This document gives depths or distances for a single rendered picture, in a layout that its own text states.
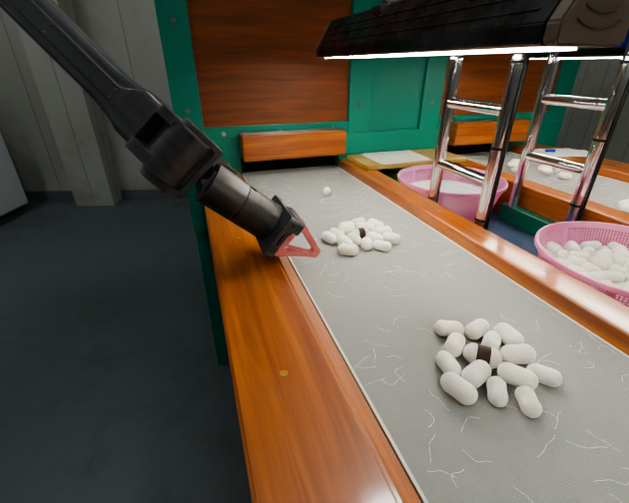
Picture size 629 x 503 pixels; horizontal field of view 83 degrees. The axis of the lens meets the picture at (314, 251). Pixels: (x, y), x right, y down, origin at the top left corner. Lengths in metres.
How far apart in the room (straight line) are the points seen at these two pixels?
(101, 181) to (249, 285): 2.90
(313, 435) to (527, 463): 0.18
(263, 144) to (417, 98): 0.53
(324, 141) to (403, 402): 0.81
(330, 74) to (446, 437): 0.96
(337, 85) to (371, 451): 0.98
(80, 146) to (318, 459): 3.15
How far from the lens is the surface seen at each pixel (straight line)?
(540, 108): 0.96
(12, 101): 3.69
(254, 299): 0.46
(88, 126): 3.24
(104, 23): 3.29
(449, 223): 0.71
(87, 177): 3.37
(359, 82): 1.14
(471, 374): 0.40
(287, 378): 0.36
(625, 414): 0.46
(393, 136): 1.22
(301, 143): 1.04
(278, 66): 1.08
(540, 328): 0.52
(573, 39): 0.40
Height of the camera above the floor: 1.03
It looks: 28 degrees down
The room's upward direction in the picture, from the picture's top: straight up
